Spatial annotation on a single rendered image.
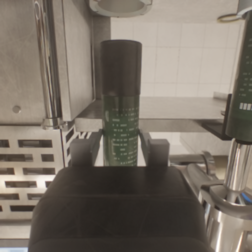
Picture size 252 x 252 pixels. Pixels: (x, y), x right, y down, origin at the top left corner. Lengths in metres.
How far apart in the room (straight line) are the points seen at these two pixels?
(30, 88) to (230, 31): 1.80
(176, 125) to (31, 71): 0.19
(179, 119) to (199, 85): 1.53
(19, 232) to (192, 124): 0.28
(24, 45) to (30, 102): 0.06
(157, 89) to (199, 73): 0.40
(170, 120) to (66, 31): 0.16
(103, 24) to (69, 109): 0.28
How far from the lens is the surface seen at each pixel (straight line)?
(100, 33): 0.44
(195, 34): 1.77
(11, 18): 0.23
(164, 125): 0.25
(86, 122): 0.25
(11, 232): 0.31
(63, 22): 0.20
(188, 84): 1.74
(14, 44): 0.23
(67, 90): 0.19
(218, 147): 0.36
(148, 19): 0.46
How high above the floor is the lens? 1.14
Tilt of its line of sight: 16 degrees up
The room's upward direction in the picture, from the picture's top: 179 degrees counter-clockwise
